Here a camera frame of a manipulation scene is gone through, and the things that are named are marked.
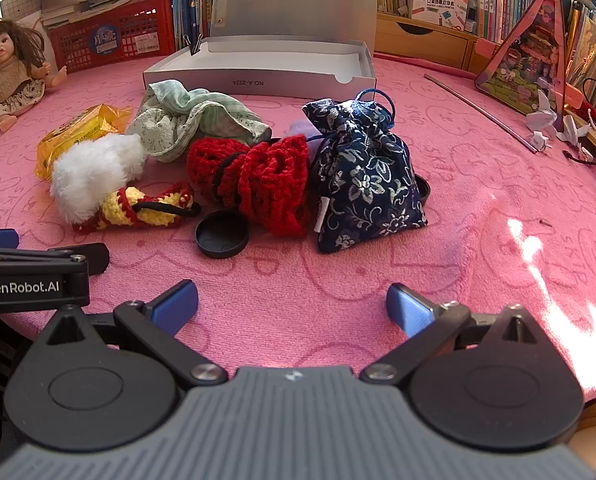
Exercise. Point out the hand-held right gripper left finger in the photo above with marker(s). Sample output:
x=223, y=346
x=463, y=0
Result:
x=175, y=305

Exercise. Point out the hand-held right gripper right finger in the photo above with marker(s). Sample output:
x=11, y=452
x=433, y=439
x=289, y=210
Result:
x=408, y=307

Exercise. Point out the yellow red crochet toy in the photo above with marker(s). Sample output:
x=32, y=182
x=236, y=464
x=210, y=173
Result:
x=118, y=210

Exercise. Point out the black round lid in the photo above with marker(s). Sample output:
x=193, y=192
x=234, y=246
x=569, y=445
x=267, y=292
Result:
x=222, y=236
x=424, y=190

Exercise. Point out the white fluffy pom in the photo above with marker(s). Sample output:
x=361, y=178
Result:
x=93, y=175

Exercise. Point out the yellow snack packet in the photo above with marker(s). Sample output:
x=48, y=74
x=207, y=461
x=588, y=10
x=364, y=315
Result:
x=73, y=135

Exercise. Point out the green checked cloth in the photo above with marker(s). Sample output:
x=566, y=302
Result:
x=178, y=120

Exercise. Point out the purple fluffy pom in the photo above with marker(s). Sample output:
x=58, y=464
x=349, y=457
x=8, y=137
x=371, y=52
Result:
x=299, y=127

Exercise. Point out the white cardboard box with lid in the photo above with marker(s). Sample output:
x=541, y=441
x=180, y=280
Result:
x=288, y=5

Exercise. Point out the pink printed blanket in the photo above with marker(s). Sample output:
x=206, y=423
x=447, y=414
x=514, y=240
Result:
x=478, y=260

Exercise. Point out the brown-haired doll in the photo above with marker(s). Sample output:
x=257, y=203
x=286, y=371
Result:
x=13, y=75

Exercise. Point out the metal rod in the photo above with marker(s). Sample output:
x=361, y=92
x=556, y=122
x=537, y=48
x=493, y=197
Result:
x=478, y=110

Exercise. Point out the small white paper origami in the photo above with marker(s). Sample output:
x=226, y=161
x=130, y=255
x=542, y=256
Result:
x=540, y=141

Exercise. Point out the large red plastic basket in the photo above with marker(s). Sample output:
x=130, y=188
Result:
x=118, y=35

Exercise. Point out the black binder clip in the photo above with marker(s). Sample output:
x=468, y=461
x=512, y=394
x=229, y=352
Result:
x=195, y=45

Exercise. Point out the wooden desk organizer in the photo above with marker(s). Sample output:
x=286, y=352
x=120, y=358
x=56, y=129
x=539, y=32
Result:
x=423, y=40

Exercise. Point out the pink triangular toy house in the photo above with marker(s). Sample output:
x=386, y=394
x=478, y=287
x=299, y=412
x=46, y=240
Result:
x=528, y=60

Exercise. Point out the colourful printed box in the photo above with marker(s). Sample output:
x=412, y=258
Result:
x=438, y=2

